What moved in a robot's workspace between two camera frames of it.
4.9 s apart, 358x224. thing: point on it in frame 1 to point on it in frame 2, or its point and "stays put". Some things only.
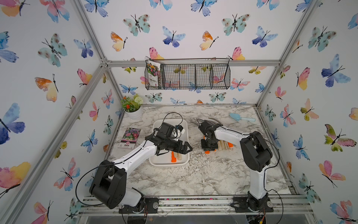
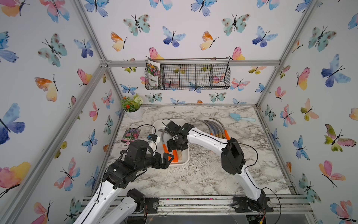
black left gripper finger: x=183 y=151 to x=163 y=164
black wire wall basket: x=192 y=73 stays put
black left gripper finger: x=187 y=143 to x=166 y=163
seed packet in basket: x=154 y=69 stays put
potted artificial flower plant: x=132 y=106 stays put
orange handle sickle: x=173 y=159 stays put
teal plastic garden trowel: x=237 y=117 stays put
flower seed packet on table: x=129 y=138 stays put
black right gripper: x=214 y=146 to x=170 y=146
